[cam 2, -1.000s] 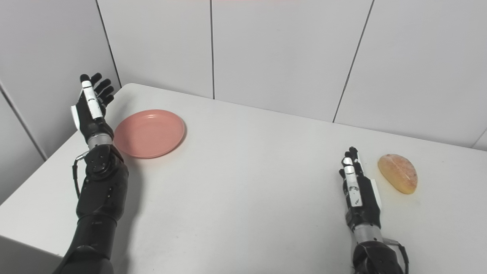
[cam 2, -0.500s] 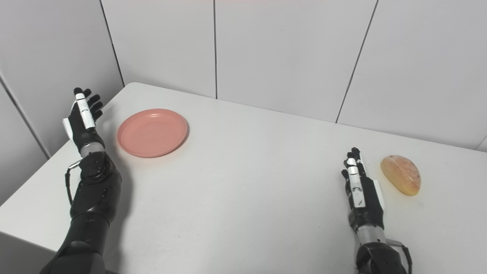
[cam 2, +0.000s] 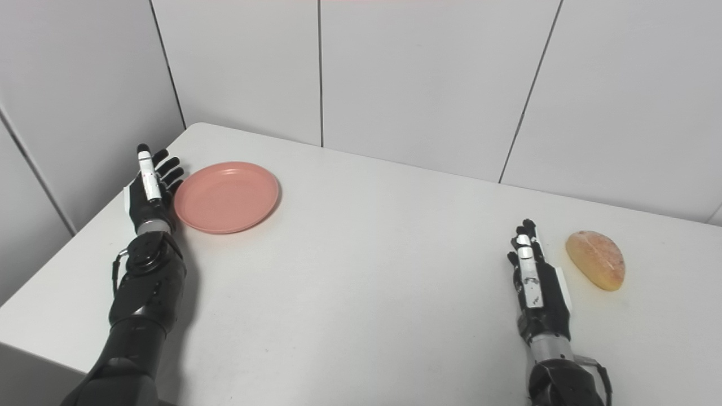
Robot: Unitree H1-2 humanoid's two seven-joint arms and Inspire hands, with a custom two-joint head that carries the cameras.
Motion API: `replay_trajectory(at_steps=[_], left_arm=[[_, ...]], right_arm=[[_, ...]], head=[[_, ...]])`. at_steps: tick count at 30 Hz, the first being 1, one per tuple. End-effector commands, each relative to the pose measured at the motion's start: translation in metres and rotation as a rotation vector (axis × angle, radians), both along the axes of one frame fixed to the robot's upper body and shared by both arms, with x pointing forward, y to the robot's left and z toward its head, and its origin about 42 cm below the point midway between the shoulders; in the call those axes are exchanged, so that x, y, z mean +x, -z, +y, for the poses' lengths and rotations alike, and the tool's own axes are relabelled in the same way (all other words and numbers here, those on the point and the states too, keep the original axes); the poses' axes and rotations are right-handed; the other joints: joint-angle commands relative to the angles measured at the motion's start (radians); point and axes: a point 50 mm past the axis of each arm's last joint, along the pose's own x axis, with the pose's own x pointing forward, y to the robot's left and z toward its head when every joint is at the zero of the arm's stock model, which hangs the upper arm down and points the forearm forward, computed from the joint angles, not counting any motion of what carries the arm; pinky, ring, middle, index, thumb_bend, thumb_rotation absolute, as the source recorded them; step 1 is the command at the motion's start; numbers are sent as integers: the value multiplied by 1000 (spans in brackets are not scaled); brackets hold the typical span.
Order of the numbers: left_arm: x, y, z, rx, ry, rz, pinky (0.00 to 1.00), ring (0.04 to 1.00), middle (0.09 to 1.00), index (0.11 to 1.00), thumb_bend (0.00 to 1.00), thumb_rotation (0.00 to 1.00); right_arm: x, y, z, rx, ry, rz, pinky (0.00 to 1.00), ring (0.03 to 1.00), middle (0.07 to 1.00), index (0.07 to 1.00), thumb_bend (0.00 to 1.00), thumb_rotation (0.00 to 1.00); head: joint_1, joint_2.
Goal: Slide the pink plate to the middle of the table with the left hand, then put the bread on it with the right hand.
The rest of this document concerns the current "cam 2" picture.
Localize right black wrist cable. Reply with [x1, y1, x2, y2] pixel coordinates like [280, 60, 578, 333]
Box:
[574, 355, 613, 406]

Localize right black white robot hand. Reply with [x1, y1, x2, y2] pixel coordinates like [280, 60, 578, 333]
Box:
[507, 219, 573, 346]

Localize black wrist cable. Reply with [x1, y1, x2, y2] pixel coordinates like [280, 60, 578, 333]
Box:
[574, 355, 613, 406]
[111, 248, 131, 297]

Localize pink round plate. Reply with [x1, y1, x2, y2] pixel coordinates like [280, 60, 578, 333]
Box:
[174, 162, 280, 235]

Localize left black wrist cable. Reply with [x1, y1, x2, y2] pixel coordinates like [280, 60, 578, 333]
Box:
[111, 248, 131, 297]

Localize golden bread roll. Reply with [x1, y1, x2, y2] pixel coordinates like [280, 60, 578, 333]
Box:
[566, 230, 626, 292]

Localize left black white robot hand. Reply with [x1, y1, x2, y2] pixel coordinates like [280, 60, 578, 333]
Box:
[124, 144, 186, 233]

